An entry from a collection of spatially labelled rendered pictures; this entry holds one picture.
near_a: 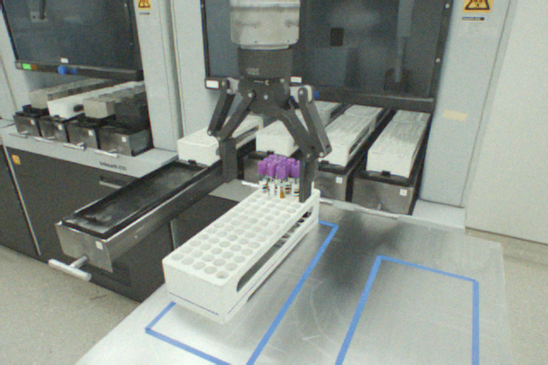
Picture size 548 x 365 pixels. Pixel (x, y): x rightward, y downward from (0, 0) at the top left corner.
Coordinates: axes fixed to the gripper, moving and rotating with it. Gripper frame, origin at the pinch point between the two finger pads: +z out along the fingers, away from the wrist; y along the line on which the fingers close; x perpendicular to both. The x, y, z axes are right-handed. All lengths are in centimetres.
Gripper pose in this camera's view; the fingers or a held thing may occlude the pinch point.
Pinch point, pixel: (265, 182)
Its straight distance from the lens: 60.0
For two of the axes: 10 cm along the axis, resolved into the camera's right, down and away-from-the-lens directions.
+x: 4.9, -3.9, 7.8
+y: 8.7, 2.2, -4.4
